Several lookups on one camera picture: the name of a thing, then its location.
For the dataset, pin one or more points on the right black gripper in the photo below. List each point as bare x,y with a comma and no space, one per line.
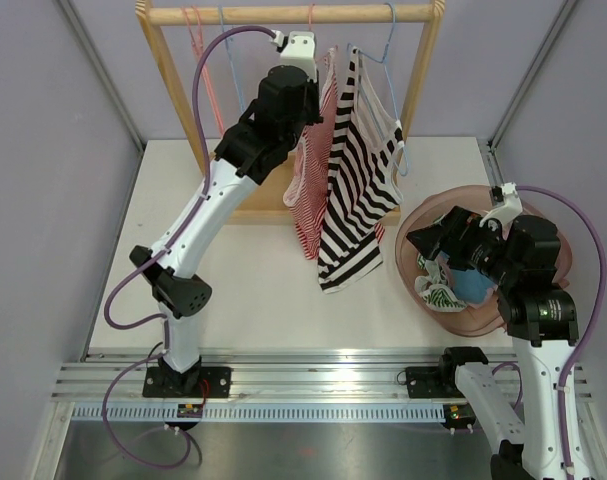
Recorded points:
460,223

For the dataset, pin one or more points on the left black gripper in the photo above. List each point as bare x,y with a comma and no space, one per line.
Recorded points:
311,88

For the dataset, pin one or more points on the green striped tank top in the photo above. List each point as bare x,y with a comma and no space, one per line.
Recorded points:
434,286

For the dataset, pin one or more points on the blue tank top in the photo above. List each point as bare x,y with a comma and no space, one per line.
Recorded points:
469,286

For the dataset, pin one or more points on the red striped tank top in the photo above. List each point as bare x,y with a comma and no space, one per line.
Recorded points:
306,195

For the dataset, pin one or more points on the blue wire hanger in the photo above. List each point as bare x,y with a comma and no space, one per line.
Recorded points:
402,166
228,42

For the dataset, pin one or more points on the mauve tank top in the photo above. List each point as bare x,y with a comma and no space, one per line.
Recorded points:
488,306

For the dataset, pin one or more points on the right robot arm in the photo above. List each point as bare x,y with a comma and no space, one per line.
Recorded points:
543,443

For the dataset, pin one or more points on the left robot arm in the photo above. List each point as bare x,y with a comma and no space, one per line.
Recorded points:
267,132

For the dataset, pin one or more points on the black white striped tank top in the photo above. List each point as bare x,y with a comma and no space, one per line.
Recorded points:
367,145

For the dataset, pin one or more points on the pink translucent plastic basin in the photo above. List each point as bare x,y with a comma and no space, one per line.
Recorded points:
483,320

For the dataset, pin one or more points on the wooden clothes rack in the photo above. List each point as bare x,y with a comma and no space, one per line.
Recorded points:
153,19

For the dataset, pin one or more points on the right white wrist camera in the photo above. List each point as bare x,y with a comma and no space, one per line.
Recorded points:
506,206

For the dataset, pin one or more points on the slotted cable duct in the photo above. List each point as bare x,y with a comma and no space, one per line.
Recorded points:
273,413

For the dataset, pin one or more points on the aluminium mounting rail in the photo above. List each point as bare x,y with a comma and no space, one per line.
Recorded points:
279,377

